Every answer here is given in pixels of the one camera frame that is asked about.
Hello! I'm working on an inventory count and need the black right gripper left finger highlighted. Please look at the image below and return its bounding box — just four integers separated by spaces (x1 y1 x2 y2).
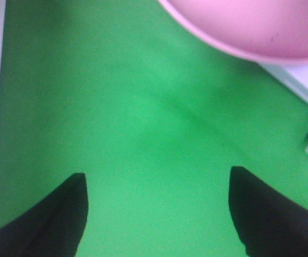
0 173 87 256

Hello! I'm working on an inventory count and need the pink round plate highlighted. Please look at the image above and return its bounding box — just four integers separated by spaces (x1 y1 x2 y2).
159 1 308 64

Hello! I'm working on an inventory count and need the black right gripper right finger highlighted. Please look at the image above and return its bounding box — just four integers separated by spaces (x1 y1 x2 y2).
228 167 308 256

